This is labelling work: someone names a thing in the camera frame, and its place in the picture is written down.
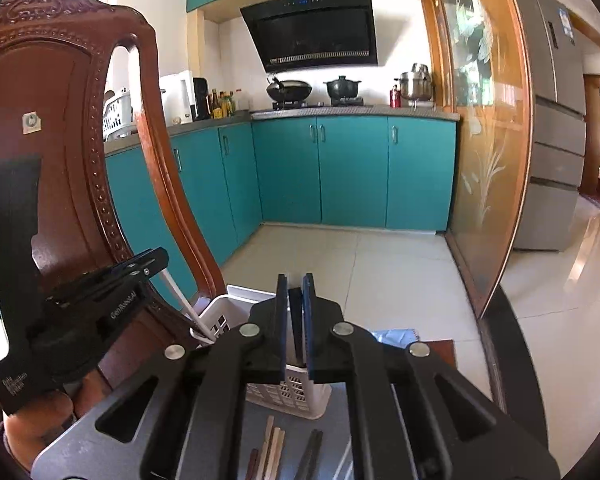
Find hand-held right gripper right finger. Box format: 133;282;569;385
300;272;562;480

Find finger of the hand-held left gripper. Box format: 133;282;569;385
111;247;170;278
43;266;148;309

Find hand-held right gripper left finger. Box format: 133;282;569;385
86;273;290;480

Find white spoon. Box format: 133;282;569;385
159;269;217;347

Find white perforated utensil holder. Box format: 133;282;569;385
192;284;334;421

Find person's left hand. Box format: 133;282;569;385
0;376;85;462

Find blue cloth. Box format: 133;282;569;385
374;329;422;349

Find light wooden chopstick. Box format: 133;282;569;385
266;427;286;480
257;415;276;480

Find dark brown chopstick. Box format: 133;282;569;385
292;429;325;480

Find white plastic basket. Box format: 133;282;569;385
102;88;134;143

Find teal base cabinets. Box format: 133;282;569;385
104;115;459;312

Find white countertop appliance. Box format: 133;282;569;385
158;70;197;127

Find black countertop appliance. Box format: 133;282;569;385
192;77;212;121

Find carved wooden chair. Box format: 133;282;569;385
0;0;227;463

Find grey kitchen countertop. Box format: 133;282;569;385
103;104;461;157

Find gas stove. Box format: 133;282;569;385
271;97;366;110

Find black wok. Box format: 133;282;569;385
265;74;314;104

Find black lidded pot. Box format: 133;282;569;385
322;75;363;101

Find stainless steel pot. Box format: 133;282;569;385
398;63;434;103

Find frosted glass sliding door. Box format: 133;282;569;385
422;0;537;320

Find black range hood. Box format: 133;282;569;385
239;0;380;74

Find silver refrigerator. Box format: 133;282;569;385
509;0;588;253

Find wooden door frame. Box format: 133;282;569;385
581;73;600;212

